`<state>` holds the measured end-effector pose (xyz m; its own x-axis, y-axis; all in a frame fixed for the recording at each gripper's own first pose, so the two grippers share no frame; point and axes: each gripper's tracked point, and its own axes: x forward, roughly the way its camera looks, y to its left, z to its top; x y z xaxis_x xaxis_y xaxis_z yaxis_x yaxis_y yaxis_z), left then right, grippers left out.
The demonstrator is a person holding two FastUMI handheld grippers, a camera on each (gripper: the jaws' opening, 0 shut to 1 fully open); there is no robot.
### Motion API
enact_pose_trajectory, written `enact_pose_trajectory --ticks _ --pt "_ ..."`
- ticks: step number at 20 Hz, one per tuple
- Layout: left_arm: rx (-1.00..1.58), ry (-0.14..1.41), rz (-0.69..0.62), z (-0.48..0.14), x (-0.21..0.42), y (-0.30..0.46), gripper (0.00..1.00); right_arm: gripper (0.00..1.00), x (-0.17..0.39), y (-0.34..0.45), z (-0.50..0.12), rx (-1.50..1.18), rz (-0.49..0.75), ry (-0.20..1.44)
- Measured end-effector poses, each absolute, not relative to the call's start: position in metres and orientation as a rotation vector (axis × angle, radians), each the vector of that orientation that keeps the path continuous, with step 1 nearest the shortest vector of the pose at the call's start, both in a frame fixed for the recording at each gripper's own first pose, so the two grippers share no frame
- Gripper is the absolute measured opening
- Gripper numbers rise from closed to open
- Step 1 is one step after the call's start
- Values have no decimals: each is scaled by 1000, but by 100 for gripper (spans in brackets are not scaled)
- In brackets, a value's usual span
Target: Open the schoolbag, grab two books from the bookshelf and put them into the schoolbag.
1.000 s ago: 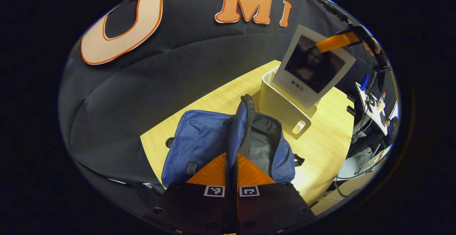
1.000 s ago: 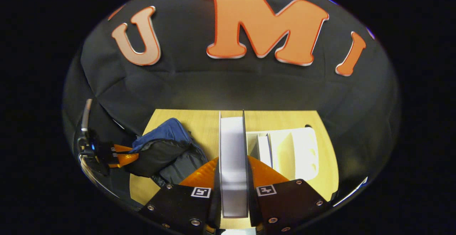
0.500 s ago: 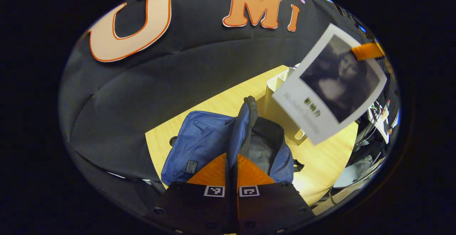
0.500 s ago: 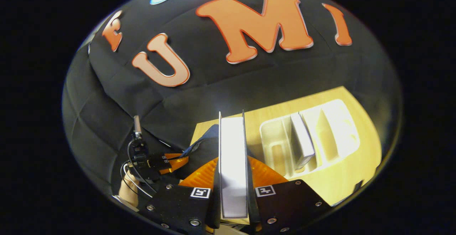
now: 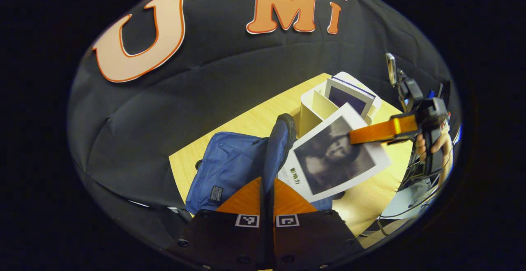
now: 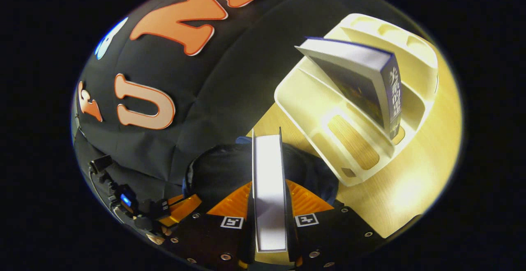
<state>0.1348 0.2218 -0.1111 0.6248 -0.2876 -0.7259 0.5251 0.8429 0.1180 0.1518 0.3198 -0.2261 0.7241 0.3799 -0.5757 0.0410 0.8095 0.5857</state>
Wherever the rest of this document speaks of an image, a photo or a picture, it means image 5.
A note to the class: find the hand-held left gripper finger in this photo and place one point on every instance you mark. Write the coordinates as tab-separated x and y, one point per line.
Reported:
271	226
263	226

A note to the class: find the pale grey object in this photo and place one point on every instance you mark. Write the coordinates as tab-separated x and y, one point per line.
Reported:
407	201

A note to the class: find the white portrait cover book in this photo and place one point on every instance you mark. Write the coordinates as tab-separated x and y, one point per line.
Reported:
328	156

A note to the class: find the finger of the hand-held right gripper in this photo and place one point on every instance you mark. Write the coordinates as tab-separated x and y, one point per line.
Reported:
378	131

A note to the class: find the dark blue cover book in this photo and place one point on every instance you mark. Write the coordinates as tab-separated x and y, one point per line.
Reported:
347	98

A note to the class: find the blue schoolbag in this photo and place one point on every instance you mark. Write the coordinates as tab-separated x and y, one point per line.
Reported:
230	160

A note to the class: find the white bookshelf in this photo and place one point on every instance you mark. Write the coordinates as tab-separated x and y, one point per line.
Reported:
312	111

